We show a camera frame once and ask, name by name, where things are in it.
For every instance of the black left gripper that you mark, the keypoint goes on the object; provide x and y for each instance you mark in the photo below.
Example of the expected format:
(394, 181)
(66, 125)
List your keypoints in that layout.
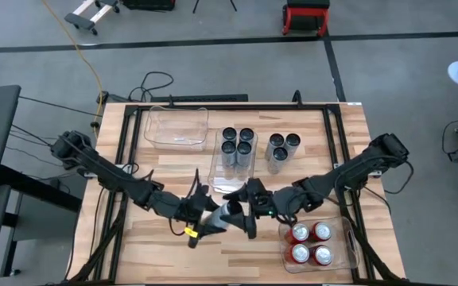
(189, 206)

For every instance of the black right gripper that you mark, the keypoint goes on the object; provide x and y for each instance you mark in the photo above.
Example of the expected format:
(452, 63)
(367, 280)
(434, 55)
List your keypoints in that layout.
(261, 198)

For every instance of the red Star Wars Coca-Cola can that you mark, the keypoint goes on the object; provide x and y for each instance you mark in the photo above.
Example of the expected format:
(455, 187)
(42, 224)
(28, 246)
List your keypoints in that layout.
(300, 253)

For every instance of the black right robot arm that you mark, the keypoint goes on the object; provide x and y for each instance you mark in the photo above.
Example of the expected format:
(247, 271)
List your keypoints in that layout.
(352, 171)

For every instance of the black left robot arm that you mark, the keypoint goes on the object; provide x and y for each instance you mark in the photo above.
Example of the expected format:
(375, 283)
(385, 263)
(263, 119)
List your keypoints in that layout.
(113, 178)

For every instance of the yellow tape tag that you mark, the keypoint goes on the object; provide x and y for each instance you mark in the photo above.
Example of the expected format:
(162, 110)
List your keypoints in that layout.
(191, 233)

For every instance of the narrow clear plastic bin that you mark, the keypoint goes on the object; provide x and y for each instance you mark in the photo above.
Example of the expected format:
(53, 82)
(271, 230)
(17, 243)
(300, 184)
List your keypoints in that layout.
(233, 186)

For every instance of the wide clear plastic bin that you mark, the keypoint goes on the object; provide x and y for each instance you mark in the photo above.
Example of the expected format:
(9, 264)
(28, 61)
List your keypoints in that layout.
(185, 127)
(346, 246)

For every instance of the black clamp knob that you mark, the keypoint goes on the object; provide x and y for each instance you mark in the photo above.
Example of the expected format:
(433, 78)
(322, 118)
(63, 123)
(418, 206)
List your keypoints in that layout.
(171, 100)
(297, 96)

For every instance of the red black stool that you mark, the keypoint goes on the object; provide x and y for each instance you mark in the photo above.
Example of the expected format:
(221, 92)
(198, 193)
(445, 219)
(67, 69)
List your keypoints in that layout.
(305, 16)

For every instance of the black tripod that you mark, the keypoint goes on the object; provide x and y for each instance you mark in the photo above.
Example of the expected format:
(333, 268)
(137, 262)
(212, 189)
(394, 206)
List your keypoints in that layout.
(234, 6)

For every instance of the black case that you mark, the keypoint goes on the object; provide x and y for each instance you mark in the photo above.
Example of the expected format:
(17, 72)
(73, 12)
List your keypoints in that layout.
(149, 4)

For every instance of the wooden wheeled dolly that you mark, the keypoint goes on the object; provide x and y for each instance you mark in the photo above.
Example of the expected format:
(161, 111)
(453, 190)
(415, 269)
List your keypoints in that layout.
(80, 20)

